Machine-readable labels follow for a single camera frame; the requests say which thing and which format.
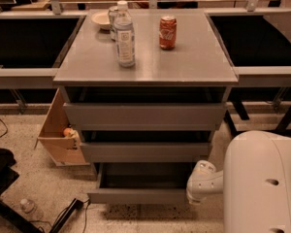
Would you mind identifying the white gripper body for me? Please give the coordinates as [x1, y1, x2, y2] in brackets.
[186, 160, 216, 204]

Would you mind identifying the grey bottom drawer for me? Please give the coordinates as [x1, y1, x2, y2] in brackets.
[88, 162, 195, 204]

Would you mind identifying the grey drawer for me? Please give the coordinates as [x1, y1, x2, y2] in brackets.
[88, 162, 195, 204]
[63, 103, 226, 131]
[81, 143, 210, 162]

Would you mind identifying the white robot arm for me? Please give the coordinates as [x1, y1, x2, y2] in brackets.
[186, 131, 291, 233]

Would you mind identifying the grey middle drawer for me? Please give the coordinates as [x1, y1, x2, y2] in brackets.
[81, 143, 210, 162]

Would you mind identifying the grey drawer cabinet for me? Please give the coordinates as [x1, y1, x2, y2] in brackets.
[52, 7, 240, 167]

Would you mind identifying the grey top drawer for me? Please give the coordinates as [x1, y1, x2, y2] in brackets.
[63, 103, 226, 131]

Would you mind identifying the black table leg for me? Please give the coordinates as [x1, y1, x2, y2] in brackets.
[224, 112, 239, 137]

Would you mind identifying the black power strip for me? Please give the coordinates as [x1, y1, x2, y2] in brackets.
[49, 199, 83, 233]

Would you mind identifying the cardboard box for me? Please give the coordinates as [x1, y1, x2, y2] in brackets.
[37, 90, 87, 166]

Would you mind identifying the orange fruit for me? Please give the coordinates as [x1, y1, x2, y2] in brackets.
[63, 127, 72, 137]

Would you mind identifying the red cola can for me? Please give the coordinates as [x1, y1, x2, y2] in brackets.
[159, 15, 177, 50]

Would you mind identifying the clear plastic water bottle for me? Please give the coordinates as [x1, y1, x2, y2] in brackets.
[113, 0, 135, 67]

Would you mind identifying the plastic bottle on floor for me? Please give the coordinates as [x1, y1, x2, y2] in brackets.
[20, 199, 44, 221]

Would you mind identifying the white bowl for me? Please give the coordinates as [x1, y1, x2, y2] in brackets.
[91, 11, 110, 30]

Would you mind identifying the black chair base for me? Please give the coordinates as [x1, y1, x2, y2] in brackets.
[0, 149, 43, 233]

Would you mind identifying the left grey table frame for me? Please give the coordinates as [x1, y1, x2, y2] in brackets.
[0, 12, 85, 89]

